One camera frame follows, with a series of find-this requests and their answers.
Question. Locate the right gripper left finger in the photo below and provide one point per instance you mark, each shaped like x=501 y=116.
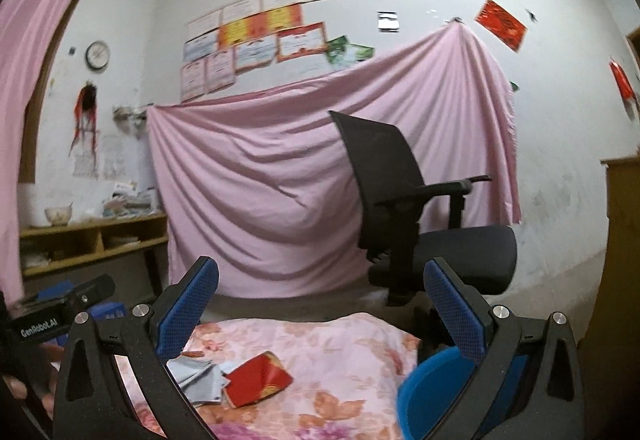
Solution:
x=91 y=400

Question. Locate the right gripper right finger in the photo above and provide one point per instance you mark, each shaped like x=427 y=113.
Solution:
x=526 y=382

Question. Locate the grey wrapper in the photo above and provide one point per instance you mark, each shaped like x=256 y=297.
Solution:
x=201 y=380

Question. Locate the red envelope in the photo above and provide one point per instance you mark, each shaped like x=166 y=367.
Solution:
x=257 y=379

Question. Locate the person's left hand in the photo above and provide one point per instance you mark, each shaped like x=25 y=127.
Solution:
x=30 y=369

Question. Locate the blue cardboard box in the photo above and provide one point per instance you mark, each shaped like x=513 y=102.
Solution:
x=61 y=303

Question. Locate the wooden cabinet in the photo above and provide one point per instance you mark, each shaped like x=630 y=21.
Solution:
x=609 y=352

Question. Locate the white ceramic bowl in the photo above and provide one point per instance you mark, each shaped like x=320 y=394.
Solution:
x=59 y=216

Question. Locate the blue plastic bucket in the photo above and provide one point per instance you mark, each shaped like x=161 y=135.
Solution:
x=433 y=386

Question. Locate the stack of books and papers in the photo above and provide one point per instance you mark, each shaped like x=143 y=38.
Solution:
x=127 y=201

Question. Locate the floral pink table cloth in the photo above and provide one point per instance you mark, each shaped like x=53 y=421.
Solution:
x=346 y=372

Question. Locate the black office chair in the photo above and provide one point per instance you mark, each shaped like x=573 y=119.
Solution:
x=406 y=223

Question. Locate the pink hanging sheet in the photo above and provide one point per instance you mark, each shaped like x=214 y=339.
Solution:
x=261 y=182

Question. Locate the red hanging decoration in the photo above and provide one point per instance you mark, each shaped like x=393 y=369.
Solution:
x=624 y=87

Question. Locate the pink door curtain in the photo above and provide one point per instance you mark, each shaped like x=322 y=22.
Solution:
x=27 y=28

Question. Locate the red framed certificate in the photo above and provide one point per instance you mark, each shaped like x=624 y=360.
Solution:
x=301 y=41

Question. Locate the wooden wall shelf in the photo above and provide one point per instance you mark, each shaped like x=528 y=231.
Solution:
x=53 y=249

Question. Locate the red tassel wall ornament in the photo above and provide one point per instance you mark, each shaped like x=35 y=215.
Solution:
x=85 y=111

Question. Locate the round wall clock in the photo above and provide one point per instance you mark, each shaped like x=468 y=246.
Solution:
x=97 y=55

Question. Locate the red square wall poster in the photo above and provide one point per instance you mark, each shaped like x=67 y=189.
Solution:
x=498 y=21

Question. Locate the green picture on wall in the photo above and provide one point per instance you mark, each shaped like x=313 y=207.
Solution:
x=342 y=54

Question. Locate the black white wall sticker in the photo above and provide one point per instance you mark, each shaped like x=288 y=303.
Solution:
x=388 y=21

